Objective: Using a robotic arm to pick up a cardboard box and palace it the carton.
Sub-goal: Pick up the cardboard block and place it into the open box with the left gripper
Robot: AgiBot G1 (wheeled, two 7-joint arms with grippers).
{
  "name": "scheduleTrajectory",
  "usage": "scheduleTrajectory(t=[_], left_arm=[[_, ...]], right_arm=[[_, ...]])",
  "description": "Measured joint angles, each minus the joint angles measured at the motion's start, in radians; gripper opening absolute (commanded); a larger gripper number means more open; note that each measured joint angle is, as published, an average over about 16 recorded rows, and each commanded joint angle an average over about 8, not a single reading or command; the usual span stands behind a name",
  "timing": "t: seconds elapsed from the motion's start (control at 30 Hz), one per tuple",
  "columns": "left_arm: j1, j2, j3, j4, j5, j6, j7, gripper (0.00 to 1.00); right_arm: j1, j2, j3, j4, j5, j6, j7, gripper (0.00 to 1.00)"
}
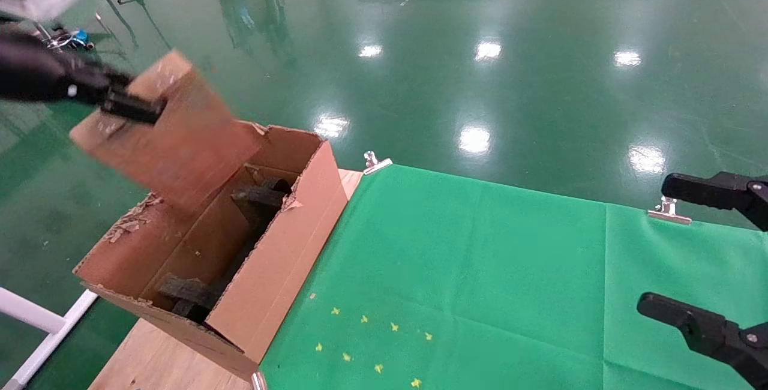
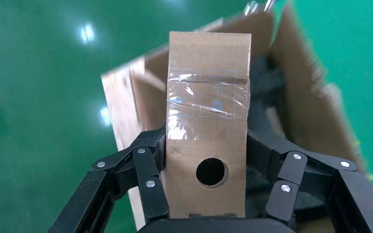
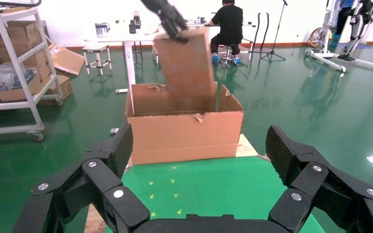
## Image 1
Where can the wheeled stool base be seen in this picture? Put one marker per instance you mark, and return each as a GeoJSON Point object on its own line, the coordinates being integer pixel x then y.
{"type": "Point", "coordinates": [60, 41]}

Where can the large open cardboard carton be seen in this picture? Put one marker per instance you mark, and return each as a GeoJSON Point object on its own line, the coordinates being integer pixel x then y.
{"type": "Point", "coordinates": [282, 270]}

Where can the brown cardboard sheet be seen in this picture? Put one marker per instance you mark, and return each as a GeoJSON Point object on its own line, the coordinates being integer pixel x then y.
{"type": "Point", "coordinates": [180, 138]}

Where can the metal binder clip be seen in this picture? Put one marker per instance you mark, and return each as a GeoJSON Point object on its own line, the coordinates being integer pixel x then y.
{"type": "Point", "coordinates": [258, 381]}
{"type": "Point", "coordinates": [667, 215]}
{"type": "Point", "coordinates": [377, 165]}

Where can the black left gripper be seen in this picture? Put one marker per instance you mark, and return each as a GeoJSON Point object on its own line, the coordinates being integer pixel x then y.
{"type": "Point", "coordinates": [42, 75]}

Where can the green table cloth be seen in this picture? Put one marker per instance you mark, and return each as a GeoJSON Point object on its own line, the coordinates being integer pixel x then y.
{"type": "Point", "coordinates": [510, 288]}

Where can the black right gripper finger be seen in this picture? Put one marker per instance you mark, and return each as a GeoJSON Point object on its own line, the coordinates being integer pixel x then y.
{"type": "Point", "coordinates": [714, 336]}
{"type": "Point", "coordinates": [720, 192]}

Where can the blue shoe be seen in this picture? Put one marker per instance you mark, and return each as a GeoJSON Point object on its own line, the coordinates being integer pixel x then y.
{"type": "Point", "coordinates": [80, 36]}

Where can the white metal frame tube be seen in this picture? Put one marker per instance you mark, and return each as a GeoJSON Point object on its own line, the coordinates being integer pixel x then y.
{"type": "Point", "coordinates": [36, 318]}

